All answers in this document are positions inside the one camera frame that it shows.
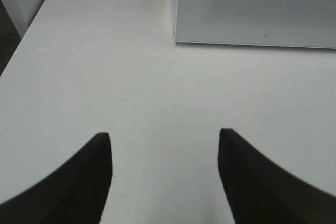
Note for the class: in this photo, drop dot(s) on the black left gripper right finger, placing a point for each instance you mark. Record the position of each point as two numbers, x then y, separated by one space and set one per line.
260 191

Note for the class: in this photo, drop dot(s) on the white microwave door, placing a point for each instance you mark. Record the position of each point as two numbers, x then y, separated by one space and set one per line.
288 23

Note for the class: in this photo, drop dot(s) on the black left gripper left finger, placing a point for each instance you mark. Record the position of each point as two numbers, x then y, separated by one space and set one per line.
76 192

